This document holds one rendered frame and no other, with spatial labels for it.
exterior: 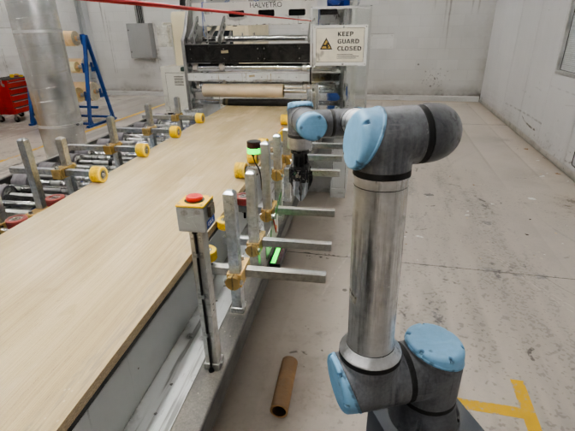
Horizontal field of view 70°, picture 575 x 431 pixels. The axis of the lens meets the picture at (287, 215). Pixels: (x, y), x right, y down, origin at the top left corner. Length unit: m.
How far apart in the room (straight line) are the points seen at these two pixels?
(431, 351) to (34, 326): 1.01
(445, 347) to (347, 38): 3.13
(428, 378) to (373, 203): 0.49
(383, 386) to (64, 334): 0.79
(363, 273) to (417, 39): 9.46
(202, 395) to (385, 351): 0.51
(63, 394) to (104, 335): 0.18
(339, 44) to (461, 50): 6.64
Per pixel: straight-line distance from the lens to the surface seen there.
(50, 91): 5.38
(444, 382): 1.14
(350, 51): 3.88
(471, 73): 10.40
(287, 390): 2.05
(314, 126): 1.32
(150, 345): 1.34
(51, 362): 1.14
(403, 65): 10.23
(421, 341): 1.12
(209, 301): 1.12
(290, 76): 3.98
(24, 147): 2.17
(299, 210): 1.81
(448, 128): 0.84
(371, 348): 1.00
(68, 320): 1.25
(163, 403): 1.33
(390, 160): 0.79
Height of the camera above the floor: 1.59
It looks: 25 degrees down
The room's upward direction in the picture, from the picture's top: 1 degrees counter-clockwise
